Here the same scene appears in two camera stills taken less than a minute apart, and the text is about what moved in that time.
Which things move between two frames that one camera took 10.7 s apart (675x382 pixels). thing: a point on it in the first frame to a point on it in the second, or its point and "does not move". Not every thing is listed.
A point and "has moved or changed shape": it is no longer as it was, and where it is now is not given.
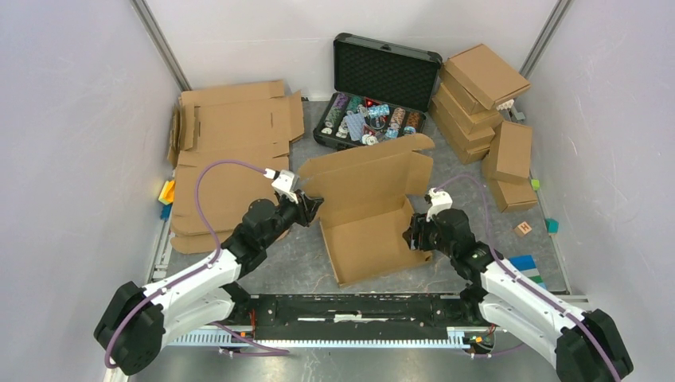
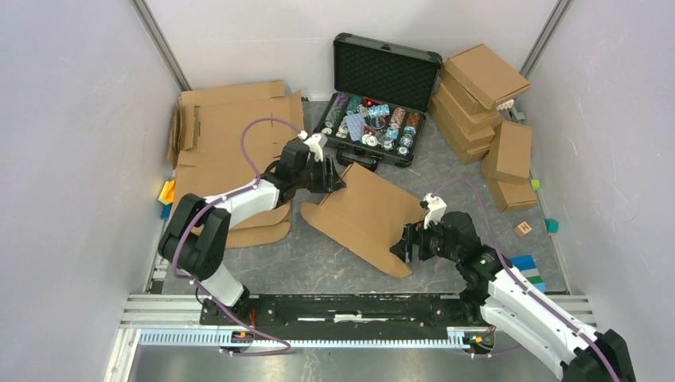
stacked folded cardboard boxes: [465, 107] does not move
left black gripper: [306, 208] to [329, 182]
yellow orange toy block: [166, 195] does not move
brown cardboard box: [368, 195] has moved or changed shape
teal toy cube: [552, 225] does not move
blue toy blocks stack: [527, 265] does not move
